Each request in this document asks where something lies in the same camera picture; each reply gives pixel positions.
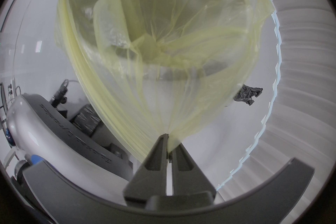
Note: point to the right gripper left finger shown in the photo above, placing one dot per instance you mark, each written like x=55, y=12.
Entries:
x=147, y=181

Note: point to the white curtain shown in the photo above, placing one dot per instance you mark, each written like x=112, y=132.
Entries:
x=301, y=60

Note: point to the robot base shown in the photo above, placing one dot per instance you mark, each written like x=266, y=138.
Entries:
x=31, y=123

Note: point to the black plastic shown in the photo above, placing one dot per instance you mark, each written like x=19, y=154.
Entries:
x=246, y=94

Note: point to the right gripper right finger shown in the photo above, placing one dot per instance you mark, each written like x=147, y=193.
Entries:
x=189, y=178

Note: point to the yellow plastic bag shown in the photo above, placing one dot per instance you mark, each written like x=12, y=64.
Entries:
x=118, y=20

